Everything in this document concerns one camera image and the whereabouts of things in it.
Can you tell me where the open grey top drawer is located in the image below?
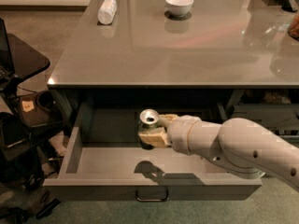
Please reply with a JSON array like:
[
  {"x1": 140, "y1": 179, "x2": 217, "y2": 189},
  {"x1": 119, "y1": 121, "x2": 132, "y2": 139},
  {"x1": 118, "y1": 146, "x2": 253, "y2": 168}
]
[{"x1": 44, "y1": 103, "x2": 262, "y2": 201}]

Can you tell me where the black side table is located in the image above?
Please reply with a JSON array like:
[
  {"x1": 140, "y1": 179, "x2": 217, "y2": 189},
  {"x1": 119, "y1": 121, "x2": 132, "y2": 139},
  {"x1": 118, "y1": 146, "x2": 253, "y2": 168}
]
[{"x1": 7, "y1": 34, "x2": 50, "y2": 81}]

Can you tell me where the green soda can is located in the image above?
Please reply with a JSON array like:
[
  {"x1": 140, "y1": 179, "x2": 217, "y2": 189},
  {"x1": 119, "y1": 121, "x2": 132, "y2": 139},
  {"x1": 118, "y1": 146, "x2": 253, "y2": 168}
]
[{"x1": 137, "y1": 108, "x2": 162, "y2": 150}]

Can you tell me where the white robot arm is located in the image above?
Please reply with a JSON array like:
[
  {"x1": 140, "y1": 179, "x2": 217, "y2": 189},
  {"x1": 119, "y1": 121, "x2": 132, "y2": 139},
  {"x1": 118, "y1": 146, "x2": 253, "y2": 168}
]
[{"x1": 138, "y1": 109, "x2": 299, "y2": 190}]

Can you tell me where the black laptop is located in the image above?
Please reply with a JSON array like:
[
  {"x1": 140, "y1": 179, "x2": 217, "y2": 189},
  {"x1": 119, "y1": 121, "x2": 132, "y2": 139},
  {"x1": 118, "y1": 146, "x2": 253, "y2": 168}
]
[{"x1": 0, "y1": 18, "x2": 15, "y2": 81}]

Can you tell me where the grey counter cabinet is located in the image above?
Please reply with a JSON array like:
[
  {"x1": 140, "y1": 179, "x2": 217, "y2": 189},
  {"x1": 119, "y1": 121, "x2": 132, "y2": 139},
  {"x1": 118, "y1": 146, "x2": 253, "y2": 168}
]
[{"x1": 46, "y1": 0, "x2": 299, "y2": 110}]

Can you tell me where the metal drawer handle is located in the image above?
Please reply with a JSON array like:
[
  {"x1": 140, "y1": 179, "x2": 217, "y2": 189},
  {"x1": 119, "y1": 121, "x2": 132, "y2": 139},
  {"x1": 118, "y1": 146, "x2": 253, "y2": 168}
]
[{"x1": 135, "y1": 188, "x2": 169, "y2": 203}]

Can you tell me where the brown box with cup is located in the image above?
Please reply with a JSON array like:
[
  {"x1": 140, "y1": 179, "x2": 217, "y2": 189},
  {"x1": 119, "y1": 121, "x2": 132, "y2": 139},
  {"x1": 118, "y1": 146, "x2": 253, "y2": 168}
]
[{"x1": 19, "y1": 91, "x2": 62, "y2": 128}]

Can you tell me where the white ceramic bowl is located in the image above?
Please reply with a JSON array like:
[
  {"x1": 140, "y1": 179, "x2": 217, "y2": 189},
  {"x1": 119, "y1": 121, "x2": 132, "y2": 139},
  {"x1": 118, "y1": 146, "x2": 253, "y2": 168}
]
[{"x1": 165, "y1": 0, "x2": 193, "y2": 17}]

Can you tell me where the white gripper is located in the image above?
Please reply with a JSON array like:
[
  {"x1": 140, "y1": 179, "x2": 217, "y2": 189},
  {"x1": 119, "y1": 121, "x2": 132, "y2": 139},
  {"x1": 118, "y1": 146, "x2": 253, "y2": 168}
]
[{"x1": 138, "y1": 114, "x2": 201, "y2": 155}]

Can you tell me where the clear plastic water bottle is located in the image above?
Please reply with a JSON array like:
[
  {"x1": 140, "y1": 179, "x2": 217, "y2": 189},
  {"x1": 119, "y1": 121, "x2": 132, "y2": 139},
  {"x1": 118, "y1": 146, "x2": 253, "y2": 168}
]
[{"x1": 97, "y1": 0, "x2": 117, "y2": 25}]

